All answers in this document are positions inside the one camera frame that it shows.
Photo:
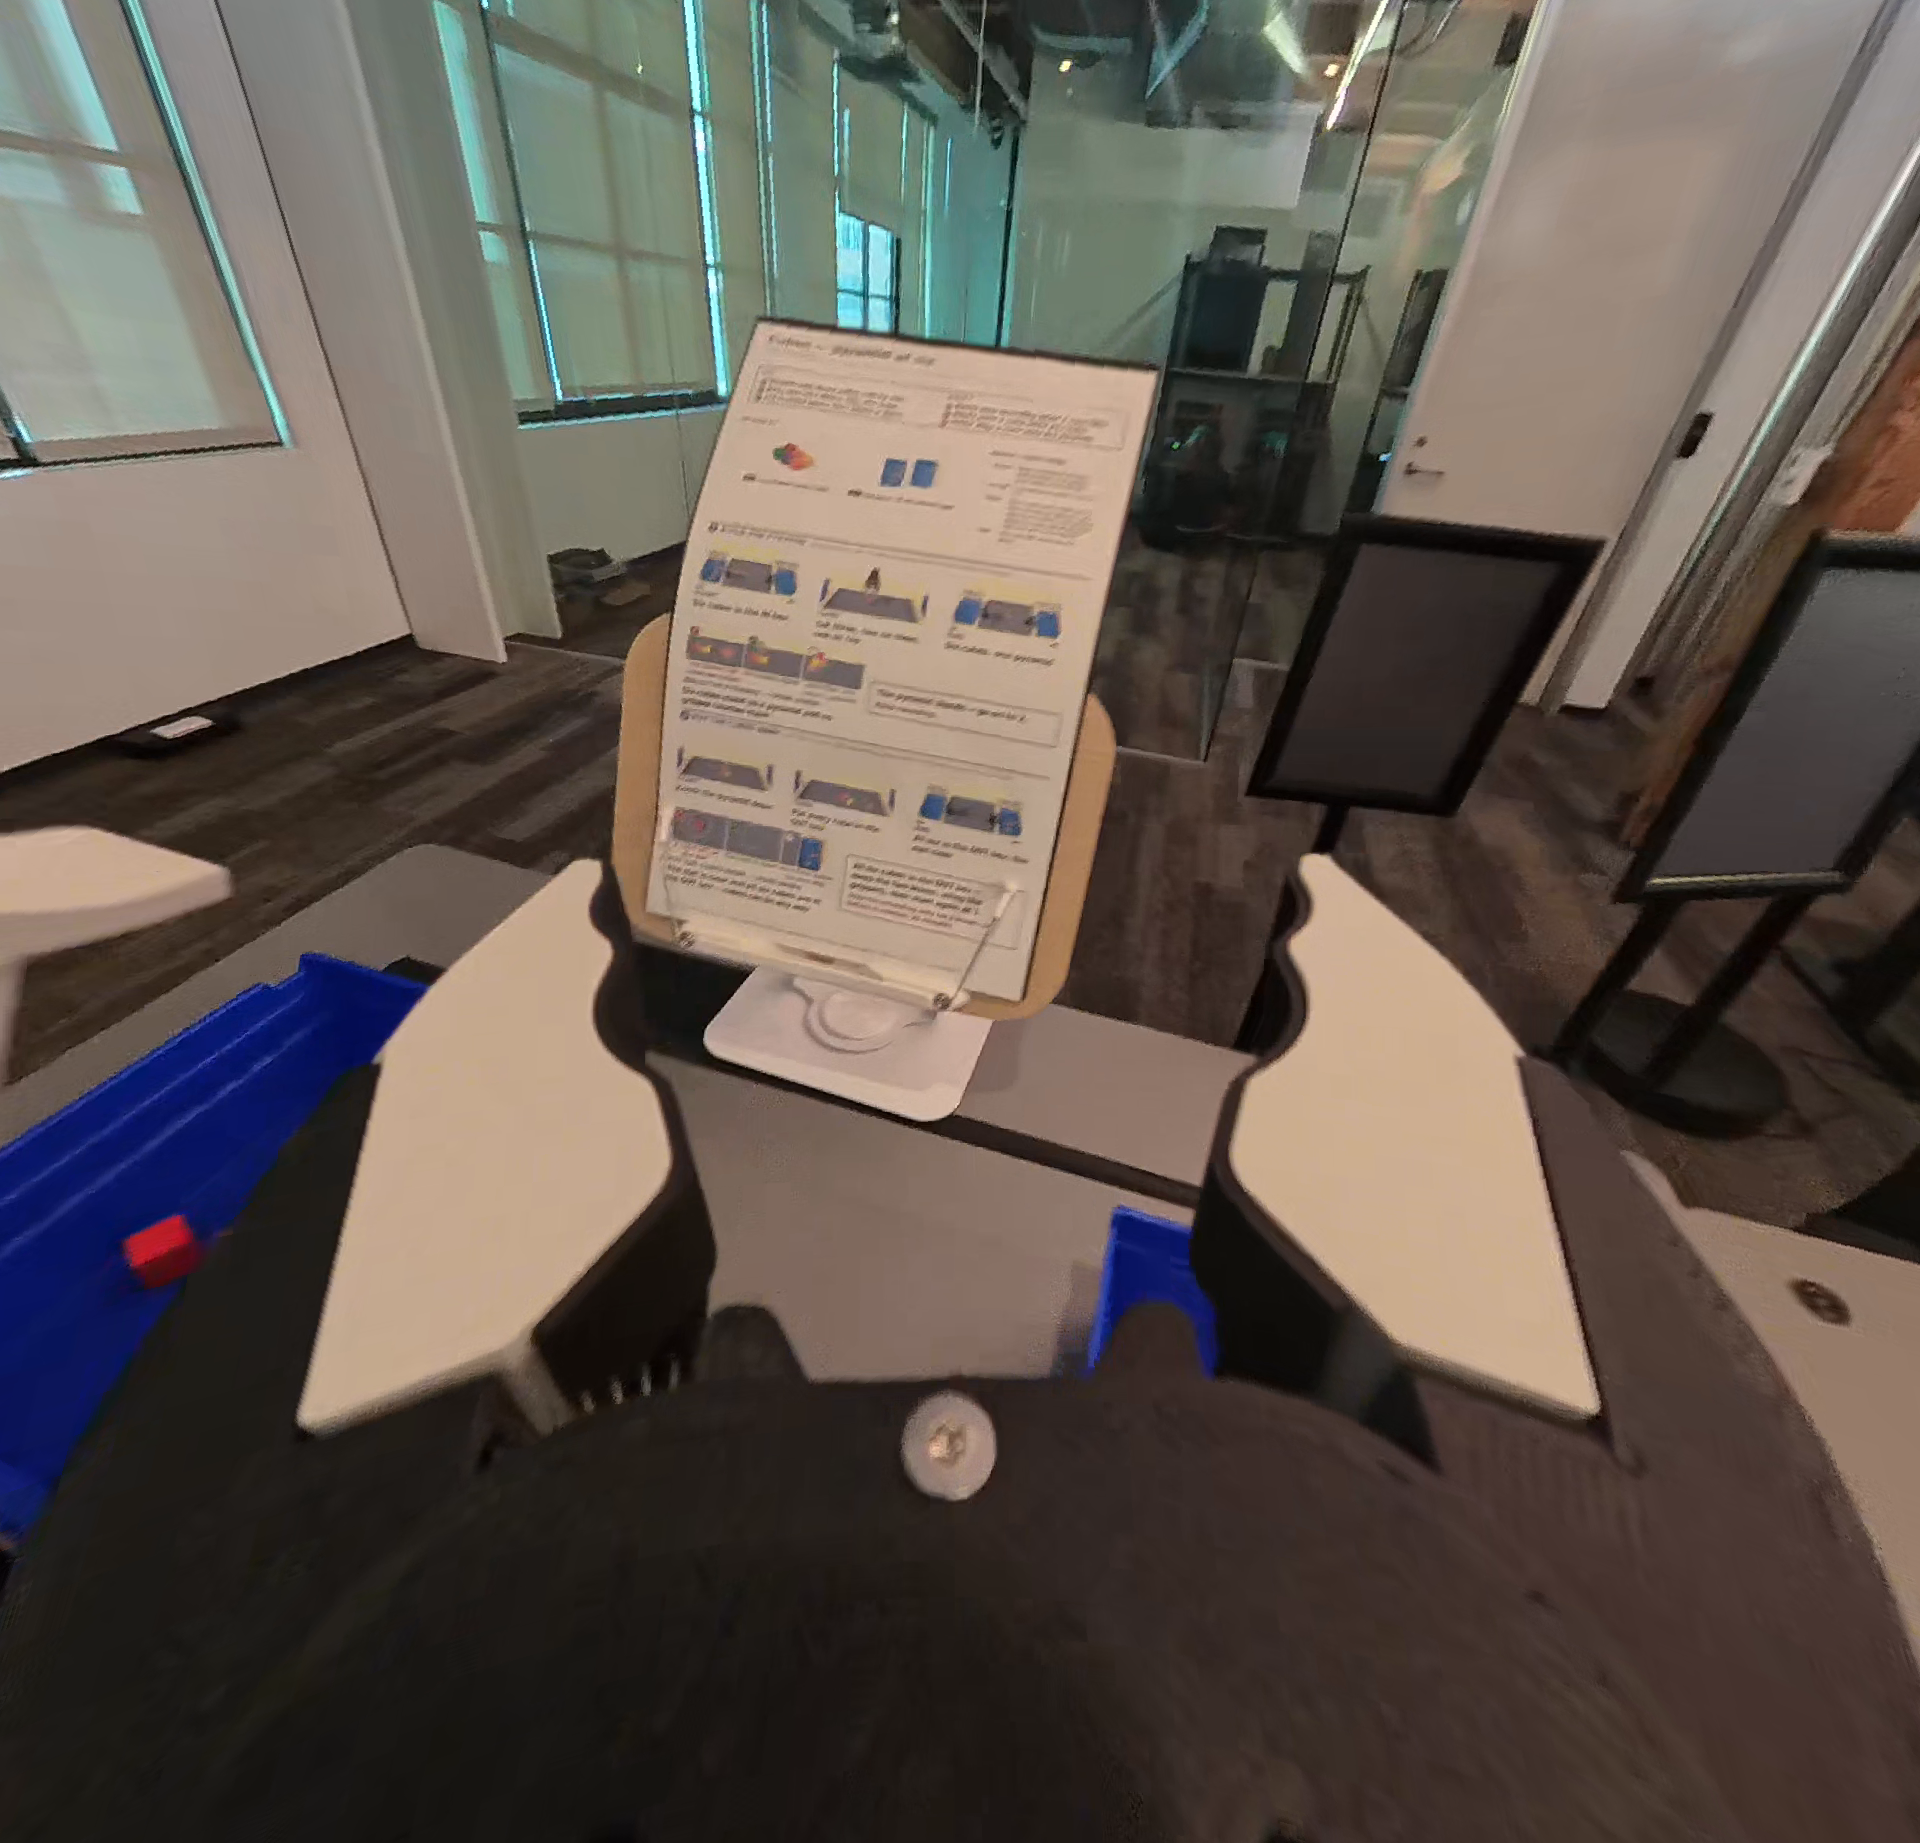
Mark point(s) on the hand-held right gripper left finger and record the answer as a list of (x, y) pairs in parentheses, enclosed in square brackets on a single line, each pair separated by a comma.
[(496, 1168)]

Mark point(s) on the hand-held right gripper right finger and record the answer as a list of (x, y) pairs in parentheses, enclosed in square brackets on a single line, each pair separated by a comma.
[(1411, 1168)]

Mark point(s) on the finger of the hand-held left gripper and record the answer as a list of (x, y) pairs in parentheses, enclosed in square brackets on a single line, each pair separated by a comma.
[(91, 874)]

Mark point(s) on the blue plastic bin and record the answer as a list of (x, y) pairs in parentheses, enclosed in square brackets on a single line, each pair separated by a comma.
[(150, 1124), (1141, 1264)]

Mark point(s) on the red wooden cube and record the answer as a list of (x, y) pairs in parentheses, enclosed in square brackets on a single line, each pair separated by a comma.
[(161, 1249)]

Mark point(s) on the dark stand base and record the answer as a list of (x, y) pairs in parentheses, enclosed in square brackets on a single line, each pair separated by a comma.
[(1687, 1069)]

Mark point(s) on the wooden display board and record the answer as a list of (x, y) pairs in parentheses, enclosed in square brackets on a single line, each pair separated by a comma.
[(1087, 854)]

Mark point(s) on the black framed display panel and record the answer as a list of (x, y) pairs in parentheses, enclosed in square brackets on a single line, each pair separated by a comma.
[(1411, 674)]

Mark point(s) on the black framed whiteboard stand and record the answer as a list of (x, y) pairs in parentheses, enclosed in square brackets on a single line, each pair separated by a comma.
[(1785, 733)]

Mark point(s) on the office window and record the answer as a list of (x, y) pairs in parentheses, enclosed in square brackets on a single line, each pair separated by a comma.
[(105, 223), (600, 179)]

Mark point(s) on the printed instruction sheet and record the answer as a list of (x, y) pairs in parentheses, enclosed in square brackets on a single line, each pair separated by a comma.
[(900, 599)]

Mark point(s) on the black metal shelf rack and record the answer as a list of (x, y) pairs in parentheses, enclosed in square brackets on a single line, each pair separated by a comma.
[(1260, 388)]

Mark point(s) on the glass panel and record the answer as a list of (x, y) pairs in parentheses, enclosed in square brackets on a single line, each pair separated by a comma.
[(1186, 103)]

